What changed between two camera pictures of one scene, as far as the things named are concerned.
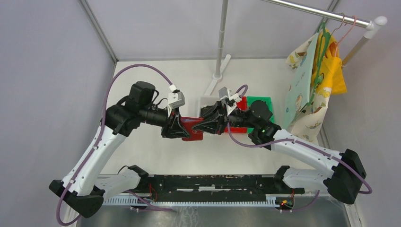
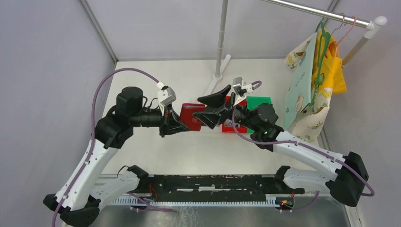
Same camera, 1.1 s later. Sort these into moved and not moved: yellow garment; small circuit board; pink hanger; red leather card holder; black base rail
Moved: red leather card holder
Not moved: pink hanger; black base rail; small circuit board; yellow garment
